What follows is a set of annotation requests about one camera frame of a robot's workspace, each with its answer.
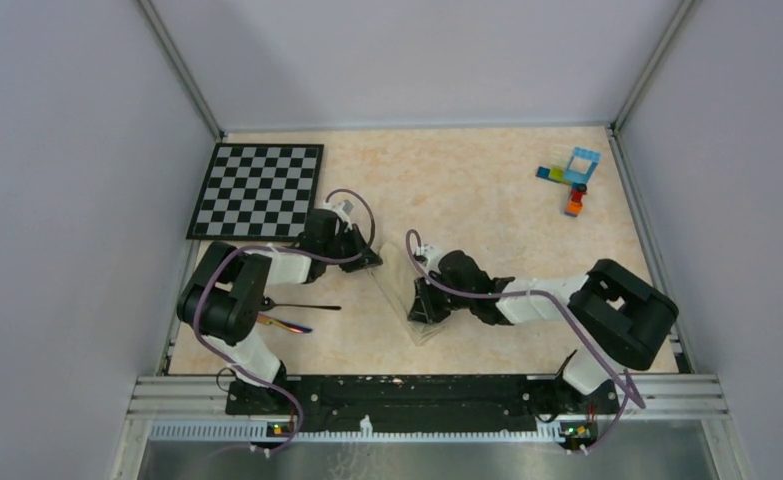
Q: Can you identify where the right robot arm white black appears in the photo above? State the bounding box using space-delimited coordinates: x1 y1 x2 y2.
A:
408 246 679 412

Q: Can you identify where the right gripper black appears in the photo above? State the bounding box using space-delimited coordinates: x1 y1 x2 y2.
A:
408 271 474 325

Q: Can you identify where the white slotted cable duct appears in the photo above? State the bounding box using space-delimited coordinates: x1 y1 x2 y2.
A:
148 420 564 443

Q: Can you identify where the colourful toy brick structure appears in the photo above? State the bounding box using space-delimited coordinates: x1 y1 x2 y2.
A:
535 147 601 218

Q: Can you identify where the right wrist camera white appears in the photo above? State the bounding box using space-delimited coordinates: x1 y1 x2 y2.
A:
414 244 445 272

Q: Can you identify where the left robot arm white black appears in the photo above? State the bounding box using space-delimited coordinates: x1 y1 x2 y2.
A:
176 202 383 414

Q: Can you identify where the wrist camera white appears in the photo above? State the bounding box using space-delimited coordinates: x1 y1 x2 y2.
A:
324 200 354 224
414 244 445 272

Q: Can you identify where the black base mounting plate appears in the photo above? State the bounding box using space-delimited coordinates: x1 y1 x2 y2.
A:
225 374 619 433

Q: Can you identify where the iridescent rainbow knife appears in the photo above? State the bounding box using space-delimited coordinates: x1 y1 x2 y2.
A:
257 315 313 334

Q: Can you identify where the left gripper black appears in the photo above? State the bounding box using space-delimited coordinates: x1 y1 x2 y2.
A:
322 223 381 273

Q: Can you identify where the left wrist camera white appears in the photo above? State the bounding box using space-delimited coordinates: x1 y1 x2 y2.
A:
324 200 354 224

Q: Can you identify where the beige cloth napkin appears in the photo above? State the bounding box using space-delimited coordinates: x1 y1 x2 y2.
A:
370 242 444 346

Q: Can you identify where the black white checkerboard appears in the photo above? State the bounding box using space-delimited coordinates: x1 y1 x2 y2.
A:
186 143 325 241

